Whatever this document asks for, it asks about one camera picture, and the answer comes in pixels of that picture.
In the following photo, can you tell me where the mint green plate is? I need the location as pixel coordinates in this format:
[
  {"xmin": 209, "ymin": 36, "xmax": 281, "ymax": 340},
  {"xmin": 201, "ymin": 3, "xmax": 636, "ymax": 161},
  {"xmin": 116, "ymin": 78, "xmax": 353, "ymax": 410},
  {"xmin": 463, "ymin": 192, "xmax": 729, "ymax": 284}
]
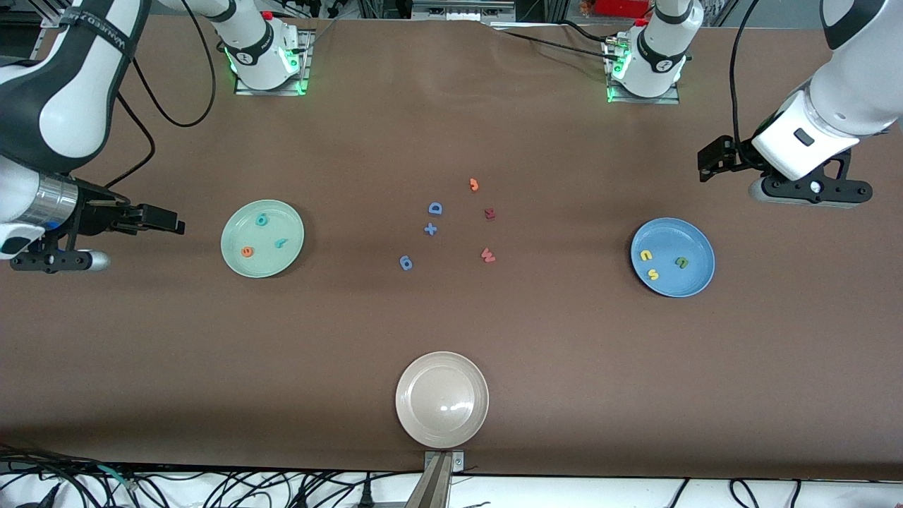
[{"xmin": 221, "ymin": 200, "xmax": 305, "ymax": 279}]

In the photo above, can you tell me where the blue plate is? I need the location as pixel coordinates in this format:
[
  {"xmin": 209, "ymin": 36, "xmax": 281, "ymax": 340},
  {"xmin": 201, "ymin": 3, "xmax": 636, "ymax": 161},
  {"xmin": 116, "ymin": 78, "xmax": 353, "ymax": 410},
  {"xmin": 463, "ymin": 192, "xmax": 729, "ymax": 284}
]
[{"xmin": 630, "ymin": 217, "xmax": 716, "ymax": 298}]

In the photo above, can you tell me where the red box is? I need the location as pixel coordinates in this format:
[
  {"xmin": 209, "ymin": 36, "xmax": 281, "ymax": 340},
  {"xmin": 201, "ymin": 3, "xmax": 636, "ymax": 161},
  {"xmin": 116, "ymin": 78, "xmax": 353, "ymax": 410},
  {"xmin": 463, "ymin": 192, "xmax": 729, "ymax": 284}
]
[{"xmin": 593, "ymin": 0, "xmax": 653, "ymax": 18}]

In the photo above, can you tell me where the beige plate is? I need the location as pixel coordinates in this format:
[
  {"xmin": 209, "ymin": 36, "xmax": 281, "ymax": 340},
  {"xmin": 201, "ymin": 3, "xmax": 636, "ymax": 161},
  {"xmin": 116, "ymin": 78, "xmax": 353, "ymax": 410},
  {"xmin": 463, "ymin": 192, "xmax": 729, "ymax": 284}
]
[{"xmin": 395, "ymin": 351, "xmax": 490, "ymax": 449}]

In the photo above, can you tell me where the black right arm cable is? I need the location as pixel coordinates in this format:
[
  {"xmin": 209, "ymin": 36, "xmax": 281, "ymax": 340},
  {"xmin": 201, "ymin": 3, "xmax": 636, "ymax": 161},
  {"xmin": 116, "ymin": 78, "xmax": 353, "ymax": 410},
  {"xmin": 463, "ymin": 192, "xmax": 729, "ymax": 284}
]
[{"xmin": 104, "ymin": 0, "xmax": 217, "ymax": 191}]

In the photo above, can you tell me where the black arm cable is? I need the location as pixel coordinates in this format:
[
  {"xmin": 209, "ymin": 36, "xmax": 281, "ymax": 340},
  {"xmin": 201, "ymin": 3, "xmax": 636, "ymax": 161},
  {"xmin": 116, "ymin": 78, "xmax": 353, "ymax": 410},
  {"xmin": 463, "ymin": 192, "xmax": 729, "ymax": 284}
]
[
  {"xmin": 104, "ymin": 0, "xmax": 217, "ymax": 191},
  {"xmin": 728, "ymin": 0, "xmax": 761, "ymax": 142}
]

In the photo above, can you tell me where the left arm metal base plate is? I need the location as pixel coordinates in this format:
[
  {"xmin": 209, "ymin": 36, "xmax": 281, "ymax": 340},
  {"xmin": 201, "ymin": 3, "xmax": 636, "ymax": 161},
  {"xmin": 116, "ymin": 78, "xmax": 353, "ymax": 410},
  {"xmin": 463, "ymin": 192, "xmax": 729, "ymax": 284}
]
[{"xmin": 607, "ymin": 39, "xmax": 681, "ymax": 105}]

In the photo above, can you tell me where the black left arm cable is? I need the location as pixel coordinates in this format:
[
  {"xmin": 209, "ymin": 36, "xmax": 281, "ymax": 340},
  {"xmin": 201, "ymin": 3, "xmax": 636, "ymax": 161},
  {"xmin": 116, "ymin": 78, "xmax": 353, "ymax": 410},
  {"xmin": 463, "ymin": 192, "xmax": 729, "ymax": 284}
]
[{"xmin": 728, "ymin": 0, "xmax": 761, "ymax": 142}]

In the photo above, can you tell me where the black table cable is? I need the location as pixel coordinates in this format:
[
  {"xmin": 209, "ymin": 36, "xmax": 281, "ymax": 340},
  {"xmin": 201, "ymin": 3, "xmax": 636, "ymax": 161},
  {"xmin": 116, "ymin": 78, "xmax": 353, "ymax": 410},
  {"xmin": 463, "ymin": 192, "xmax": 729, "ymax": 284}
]
[
  {"xmin": 557, "ymin": 20, "xmax": 623, "ymax": 43},
  {"xmin": 487, "ymin": 27, "xmax": 614, "ymax": 61}
]

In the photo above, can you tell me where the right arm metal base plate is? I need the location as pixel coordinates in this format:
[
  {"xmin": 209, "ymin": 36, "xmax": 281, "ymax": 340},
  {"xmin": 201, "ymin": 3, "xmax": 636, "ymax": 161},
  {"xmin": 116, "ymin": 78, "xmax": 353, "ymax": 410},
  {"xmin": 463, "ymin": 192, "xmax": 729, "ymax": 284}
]
[{"xmin": 234, "ymin": 32, "xmax": 313, "ymax": 96}]

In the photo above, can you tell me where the teal plug floor cable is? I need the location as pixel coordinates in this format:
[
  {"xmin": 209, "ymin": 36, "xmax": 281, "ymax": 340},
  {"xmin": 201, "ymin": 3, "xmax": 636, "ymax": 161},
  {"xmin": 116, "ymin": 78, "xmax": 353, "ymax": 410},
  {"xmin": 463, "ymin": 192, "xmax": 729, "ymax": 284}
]
[{"xmin": 95, "ymin": 462, "xmax": 138, "ymax": 492}]

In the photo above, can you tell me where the aluminium frame rail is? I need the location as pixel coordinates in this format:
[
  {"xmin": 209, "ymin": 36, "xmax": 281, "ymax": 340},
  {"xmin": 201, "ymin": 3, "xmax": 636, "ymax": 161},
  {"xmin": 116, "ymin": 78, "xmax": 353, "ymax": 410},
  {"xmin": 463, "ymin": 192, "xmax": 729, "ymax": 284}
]
[{"xmin": 411, "ymin": 0, "xmax": 517, "ymax": 23}]

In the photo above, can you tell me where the metal table edge bracket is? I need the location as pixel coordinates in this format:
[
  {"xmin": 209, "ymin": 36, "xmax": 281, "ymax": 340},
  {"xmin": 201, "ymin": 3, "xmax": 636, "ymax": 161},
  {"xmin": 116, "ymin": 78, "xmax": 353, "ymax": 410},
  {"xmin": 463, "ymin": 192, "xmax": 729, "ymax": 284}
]
[{"xmin": 404, "ymin": 450, "xmax": 465, "ymax": 508}]

